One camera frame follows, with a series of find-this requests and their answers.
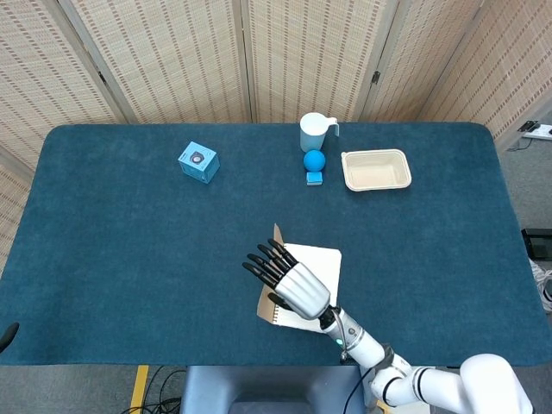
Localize white power strip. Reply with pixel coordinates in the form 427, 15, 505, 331
519, 120, 552, 140

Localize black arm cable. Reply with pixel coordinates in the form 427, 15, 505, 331
344, 368, 374, 414

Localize woven bamboo folding screen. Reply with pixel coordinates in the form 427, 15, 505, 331
0, 0, 552, 277

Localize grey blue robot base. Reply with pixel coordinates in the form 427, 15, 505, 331
179, 365, 367, 414

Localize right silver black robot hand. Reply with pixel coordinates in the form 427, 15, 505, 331
241, 238, 333, 321

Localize pale blue handled mug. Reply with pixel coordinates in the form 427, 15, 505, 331
299, 112, 341, 153

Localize blue cardboard cube box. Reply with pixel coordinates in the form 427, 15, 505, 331
177, 141, 221, 185

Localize blue ball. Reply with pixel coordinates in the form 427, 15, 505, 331
303, 148, 327, 173

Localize beige disposable food container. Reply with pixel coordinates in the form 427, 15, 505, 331
341, 148, 413, 192

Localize yellow floor tape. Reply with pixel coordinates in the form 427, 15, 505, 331
129, 364, 150, 414

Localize white cable bundle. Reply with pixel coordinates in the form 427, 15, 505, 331
529, 258, 552, 311

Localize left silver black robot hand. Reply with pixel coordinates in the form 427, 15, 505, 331
0, 322, 21, 353

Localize black box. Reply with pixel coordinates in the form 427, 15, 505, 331
520, 227, 552, 260

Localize brown kraft spiral notebook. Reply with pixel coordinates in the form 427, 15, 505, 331
255, 223, 343, 334

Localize dark teal table cloth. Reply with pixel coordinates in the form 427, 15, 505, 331
0, 122, 545, 367

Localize black floor cables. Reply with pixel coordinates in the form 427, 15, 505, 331
118, 366, 187, 414

